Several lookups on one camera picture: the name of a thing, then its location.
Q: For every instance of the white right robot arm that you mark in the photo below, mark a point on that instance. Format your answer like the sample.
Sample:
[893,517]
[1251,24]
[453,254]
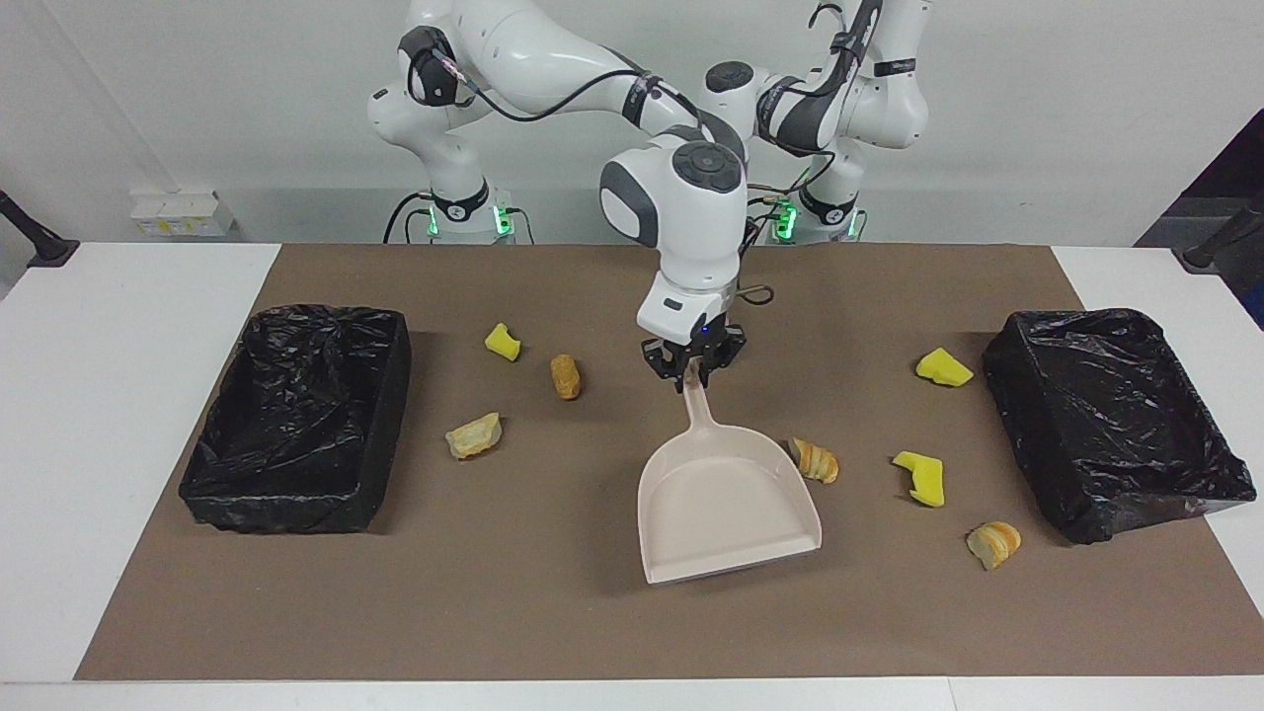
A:
[691,237]

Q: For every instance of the black stand pole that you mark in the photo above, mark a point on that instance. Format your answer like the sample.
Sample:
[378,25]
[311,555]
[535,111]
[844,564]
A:
[39,242]
[1220,242]

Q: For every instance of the black bag lined bin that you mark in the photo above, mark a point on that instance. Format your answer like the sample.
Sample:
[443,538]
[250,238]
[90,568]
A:
[1106,425]
[296,425]

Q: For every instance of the yellow green sponge piece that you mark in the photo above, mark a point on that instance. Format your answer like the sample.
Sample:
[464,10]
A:
[502,343]
[923,481]
[943,369]

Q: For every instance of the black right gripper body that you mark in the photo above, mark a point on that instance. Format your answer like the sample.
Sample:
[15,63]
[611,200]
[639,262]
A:
[706,341]

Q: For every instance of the orange striped bread piece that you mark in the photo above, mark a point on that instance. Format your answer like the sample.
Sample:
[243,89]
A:
[995,543]
[818,461]

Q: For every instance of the brown table mat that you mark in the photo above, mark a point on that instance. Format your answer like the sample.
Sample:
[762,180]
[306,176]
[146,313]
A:
[494,592]

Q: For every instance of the pale bread crust chunk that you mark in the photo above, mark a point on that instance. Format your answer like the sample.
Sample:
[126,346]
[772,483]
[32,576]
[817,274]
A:
[474,436]

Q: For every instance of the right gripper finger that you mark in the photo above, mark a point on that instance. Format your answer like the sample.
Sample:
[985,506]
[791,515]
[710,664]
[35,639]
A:
[719,365]
[671,373]

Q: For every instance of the brown oval bread roll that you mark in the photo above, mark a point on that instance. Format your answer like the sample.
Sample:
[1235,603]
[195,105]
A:
[566,377]

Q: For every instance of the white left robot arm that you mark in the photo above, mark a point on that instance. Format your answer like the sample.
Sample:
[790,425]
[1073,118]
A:
[889,99]

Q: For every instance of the white wall power strip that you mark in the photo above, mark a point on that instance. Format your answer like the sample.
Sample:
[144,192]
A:
[183,215]

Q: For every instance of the beige plastic dustpan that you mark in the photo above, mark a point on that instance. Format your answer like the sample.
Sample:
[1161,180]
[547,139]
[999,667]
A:
[721,504]

